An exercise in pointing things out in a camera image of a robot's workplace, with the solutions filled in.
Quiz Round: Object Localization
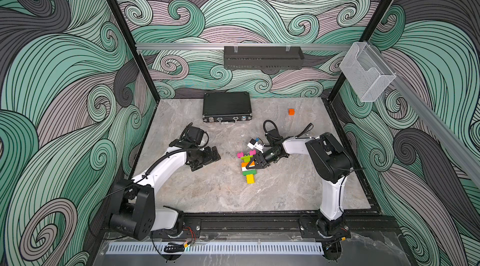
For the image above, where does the white slotted cable duct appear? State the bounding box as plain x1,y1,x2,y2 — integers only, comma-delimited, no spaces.
106,241,324,256

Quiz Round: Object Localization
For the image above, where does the orange long lego brick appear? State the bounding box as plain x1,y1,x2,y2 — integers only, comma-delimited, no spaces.
241,161,255,168

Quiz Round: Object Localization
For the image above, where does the black wall-mounted tray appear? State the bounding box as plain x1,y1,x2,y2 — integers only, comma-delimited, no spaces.
223,45,305,71

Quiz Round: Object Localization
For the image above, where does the small lime lego brick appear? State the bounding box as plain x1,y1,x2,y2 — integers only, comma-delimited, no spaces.
241,155,253,163

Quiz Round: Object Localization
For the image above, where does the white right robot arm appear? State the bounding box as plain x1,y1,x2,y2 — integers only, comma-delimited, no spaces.
242,132,353,239

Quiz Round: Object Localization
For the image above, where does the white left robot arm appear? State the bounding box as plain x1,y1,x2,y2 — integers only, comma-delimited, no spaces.
106,146,221,241

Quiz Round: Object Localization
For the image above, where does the dark green long lego brick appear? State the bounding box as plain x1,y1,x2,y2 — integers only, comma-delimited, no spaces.
242,169,257,176

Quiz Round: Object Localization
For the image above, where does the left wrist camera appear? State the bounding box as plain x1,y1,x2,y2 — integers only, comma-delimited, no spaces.
180,123,210,149

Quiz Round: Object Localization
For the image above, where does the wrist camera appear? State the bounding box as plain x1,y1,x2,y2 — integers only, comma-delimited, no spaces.
247,138,265,152
180,123,210,149

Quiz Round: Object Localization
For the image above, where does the black hard carrying case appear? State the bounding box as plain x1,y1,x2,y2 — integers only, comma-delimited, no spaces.
202,92,253,123

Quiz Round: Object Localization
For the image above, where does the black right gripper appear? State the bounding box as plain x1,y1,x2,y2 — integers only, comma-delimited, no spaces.
246,146,281,169

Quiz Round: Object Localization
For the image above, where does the yellow lego brick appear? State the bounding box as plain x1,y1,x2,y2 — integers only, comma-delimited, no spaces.
246,174,255,184

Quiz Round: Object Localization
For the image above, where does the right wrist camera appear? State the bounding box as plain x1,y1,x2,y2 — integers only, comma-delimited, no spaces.
247,138,265,152

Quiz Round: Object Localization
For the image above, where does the clear acrylic wall holder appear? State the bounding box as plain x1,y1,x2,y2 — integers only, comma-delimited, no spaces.
340,42,396,102

